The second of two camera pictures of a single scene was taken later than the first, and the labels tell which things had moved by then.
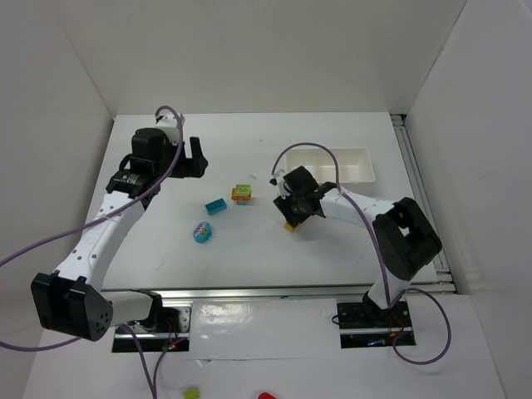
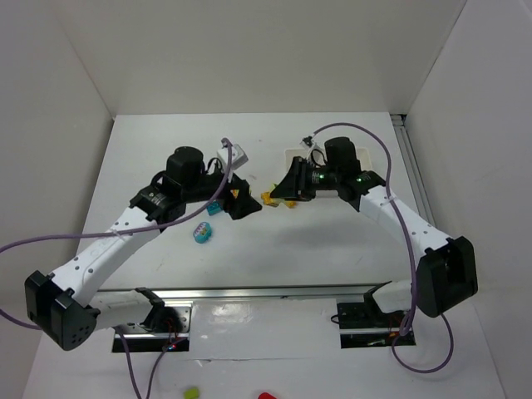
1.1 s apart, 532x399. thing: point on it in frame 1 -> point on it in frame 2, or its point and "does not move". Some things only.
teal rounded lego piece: x=202 y=232 does not move
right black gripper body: x=287 y=212 -> x=299 y=178
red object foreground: x=266 y=396 does not move
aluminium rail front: x=342 y=292 does not move
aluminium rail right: x=419 y=194 does not move
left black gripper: x=189 y=165 -> x=234 y=192
